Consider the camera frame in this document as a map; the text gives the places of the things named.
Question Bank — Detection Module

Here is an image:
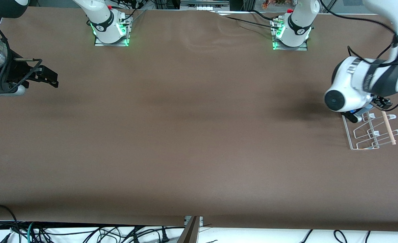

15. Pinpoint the light blue cup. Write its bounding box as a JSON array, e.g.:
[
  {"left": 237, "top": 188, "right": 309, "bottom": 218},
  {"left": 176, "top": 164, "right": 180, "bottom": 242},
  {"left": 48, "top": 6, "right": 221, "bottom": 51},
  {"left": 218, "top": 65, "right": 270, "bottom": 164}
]
[{"left": 354, "top": 104, "right": 374, "bottom": 117}]

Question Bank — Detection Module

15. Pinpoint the orange clutter pile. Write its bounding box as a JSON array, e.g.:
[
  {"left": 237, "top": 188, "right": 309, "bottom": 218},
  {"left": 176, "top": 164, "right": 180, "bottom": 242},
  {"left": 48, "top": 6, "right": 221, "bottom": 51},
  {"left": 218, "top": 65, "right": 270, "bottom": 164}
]
[{"left": 262, "top": 0, "right": 289, "bottom": 9}]

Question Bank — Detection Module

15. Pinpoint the grey box with white connectors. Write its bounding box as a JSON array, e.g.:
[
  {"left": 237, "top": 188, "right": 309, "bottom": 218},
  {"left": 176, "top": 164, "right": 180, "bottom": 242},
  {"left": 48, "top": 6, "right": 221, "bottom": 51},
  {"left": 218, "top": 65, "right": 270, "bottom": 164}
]
[{"left": 180, "top": 0, "right": 230, "bottom": 11}]

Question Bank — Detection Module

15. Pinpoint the white wire cup rack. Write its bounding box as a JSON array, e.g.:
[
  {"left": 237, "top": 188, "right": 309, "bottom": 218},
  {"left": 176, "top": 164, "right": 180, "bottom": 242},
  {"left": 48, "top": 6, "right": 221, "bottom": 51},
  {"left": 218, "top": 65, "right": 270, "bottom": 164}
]
[{"left": 341, "top": 108, "right": 398, "bottom": 150}]

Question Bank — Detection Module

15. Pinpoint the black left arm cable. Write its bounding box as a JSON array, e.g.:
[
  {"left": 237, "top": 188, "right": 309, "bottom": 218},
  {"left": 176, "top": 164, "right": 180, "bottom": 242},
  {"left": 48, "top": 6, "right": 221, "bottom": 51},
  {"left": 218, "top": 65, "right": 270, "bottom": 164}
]
[{"left": 320, "top": 0, "right": 398, "bottom": 112}]

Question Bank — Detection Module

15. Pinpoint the black looped floor cable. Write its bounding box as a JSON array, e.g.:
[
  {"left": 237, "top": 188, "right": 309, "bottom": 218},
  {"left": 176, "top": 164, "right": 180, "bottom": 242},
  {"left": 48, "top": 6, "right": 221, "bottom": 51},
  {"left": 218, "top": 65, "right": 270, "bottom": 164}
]
[{"left": 0, "top": 204, "right": 19, "bottom": 235}]

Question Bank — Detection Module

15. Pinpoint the short black table cable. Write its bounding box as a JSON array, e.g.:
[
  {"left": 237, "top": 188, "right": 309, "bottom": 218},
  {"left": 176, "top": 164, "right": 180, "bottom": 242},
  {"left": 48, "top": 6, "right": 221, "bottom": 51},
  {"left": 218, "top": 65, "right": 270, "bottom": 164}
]
[{"left": 250, "top": 9, "right": 275, "bottom": 21}]

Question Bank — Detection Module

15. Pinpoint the teal cable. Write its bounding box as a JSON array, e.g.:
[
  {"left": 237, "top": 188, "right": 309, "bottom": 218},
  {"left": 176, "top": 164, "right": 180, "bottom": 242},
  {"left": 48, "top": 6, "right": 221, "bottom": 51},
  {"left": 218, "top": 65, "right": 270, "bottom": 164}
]
[{"left": 26, "top": 222, "right": 38, "bottom": 243}]

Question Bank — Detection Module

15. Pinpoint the long black table cable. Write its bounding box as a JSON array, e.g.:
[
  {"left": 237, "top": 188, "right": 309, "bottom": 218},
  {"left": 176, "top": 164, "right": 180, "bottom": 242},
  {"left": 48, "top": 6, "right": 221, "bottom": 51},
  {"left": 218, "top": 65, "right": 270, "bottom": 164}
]
[{"left": 216, "top": 12, "right": 280, "bottom": 29}]

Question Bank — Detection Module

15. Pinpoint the grey table support post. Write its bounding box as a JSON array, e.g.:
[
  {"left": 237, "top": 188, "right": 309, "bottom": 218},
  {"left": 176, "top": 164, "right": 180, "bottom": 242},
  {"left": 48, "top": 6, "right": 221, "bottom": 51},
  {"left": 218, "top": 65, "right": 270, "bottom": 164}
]
[{"left": 177, "top": 216, "right": 203, "bottom": 243}]

